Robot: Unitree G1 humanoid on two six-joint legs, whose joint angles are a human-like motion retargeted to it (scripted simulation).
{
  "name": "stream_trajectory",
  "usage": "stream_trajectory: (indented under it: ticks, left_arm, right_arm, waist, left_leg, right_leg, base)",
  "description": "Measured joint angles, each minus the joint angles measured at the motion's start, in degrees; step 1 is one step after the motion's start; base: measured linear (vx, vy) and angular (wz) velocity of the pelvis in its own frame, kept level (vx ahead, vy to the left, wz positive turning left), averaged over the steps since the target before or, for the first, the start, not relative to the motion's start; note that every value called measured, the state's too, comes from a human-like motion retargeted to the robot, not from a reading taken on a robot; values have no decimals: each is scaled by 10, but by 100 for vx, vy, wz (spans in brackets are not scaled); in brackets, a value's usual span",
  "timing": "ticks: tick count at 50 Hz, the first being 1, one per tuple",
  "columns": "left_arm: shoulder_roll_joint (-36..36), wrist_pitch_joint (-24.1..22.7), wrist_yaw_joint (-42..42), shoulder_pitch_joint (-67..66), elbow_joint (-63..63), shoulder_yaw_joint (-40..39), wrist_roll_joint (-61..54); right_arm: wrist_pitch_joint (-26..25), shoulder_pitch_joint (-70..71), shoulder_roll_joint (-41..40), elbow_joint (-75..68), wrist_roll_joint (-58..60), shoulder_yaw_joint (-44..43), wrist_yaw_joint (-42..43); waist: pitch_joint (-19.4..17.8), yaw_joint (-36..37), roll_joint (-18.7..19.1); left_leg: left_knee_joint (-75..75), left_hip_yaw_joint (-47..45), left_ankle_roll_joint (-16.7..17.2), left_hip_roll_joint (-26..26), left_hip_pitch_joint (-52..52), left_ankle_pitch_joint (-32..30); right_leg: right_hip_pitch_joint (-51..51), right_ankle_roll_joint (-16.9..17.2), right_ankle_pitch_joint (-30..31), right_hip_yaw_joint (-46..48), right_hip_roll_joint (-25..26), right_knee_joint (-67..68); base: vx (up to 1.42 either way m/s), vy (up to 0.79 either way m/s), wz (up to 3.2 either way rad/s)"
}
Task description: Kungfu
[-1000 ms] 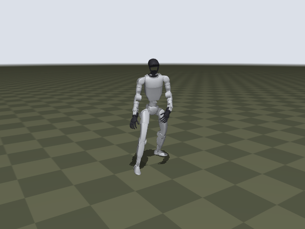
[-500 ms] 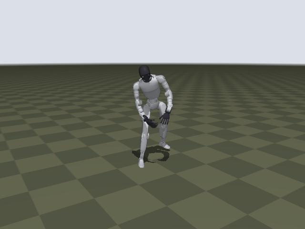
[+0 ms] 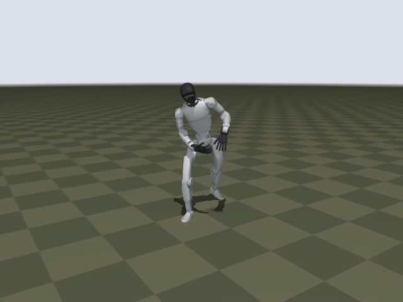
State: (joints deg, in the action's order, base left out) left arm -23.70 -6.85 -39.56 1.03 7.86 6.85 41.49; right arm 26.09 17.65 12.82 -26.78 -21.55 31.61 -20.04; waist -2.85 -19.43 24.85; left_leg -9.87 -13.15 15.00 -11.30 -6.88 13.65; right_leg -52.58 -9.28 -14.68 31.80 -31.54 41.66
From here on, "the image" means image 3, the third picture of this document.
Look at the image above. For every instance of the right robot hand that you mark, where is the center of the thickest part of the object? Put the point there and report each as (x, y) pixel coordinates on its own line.
(202, 149)

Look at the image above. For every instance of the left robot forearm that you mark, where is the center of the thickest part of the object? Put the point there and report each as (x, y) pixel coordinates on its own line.
(226, 122)

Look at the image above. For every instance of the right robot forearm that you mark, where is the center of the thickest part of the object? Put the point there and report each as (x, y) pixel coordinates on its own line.
(186, 140)

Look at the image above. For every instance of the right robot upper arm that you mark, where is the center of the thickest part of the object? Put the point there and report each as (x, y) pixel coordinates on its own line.
(180, 121)

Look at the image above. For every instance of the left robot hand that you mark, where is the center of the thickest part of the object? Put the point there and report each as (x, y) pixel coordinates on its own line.
(222, 140)

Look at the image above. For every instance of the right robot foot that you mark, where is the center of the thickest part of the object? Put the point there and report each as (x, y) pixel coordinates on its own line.
(187, 217)

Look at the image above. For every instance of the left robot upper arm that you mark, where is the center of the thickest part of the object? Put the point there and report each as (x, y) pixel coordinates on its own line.
(212, 103)

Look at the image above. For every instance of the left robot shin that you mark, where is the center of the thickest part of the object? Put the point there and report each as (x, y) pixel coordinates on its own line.
(215, 180)

